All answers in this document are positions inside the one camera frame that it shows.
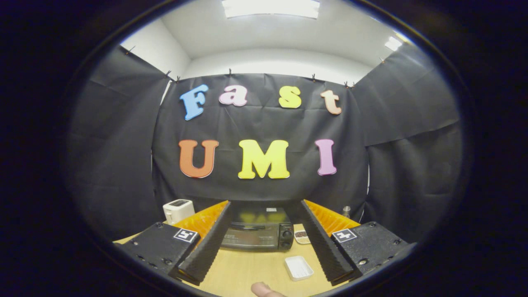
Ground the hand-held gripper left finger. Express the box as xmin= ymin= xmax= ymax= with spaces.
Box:
xmin=113 ymin=200 xmax=232 ymax=286

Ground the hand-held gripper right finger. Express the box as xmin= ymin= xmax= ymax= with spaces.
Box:
xmin=298 ymin=199 xmax=417 ymax=286

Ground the black toaster oven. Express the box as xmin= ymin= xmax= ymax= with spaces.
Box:
xmin=221 ymin=201 xmax=304 ymax=252

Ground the white bread toaster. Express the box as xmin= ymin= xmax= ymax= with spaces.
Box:
xmin=163 ymin=199 xmax=196 ymax=225

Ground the white rectangular tray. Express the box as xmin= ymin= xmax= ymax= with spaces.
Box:
xmin=284 ymin=255 xmax=314 ymax=282

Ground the large ceiling light panel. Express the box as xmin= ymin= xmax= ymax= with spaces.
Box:
xmin=222 ymin=0 xmax=321 ymax=19

